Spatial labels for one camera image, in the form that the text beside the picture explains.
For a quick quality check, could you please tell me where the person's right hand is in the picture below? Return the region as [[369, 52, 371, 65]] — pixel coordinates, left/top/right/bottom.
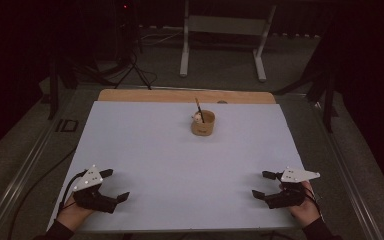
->
[[286, 181, 322, 229]]

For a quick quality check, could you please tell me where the wooden table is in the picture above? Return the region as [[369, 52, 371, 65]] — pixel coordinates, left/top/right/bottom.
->
[[97, 88, 277, 105]]

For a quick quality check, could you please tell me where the black stand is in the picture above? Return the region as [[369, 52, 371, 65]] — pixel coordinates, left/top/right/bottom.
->
[[274, 63, 340, 134]]

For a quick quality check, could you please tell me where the white cable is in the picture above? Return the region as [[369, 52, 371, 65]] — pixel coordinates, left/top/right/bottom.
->
[[139, 29, 185, 47]]

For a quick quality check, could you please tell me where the black floor cable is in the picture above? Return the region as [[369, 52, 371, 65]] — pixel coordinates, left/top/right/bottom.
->
[[5, 146, 78, 240]]

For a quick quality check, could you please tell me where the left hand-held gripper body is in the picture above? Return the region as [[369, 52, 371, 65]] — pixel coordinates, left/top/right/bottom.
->
[[72, 165, 119, 215]]

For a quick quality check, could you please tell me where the right hand-held gripper cable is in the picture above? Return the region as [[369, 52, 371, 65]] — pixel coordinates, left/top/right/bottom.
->
[[304, 183, 323, 215]]

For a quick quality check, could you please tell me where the person's left hand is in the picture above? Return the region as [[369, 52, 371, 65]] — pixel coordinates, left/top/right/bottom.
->
[[55, 195, 96, 232]]

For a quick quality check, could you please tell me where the black brush with wooden tip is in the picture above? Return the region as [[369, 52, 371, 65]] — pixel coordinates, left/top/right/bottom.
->
[[194, 97, 206, 124]]

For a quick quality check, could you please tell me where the white metal stand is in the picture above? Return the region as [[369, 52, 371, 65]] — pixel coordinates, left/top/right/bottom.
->
[[179, 0, 277, 83]]

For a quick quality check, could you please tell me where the left hand-held gripper cable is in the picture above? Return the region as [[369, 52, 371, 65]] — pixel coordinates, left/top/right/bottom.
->
[[57, 169, 88, 214]]

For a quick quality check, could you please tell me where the wooden pen holder cup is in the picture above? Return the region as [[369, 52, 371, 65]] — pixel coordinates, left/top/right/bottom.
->
[[190, 109, 216, 137]]

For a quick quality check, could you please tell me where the black tripod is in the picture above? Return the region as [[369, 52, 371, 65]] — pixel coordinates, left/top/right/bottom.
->
[[114, 39, 158, 91]]

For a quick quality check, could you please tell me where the white table mat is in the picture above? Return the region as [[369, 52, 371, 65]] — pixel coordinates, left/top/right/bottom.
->
[[46, 100, 326, 233]]

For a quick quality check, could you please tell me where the hand-held gripper cable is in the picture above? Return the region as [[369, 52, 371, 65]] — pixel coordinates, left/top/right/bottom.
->
[[304, 183, 323, 215], [57, 169, 88, 214]]

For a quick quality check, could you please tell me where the metal floor rail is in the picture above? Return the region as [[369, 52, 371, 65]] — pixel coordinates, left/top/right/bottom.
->
[[308, 93, 384, 240], [0, 85, 81, 240]]

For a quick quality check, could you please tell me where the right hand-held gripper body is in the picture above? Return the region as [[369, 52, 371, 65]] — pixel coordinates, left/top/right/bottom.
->
[[264, 166, 321, 210]]

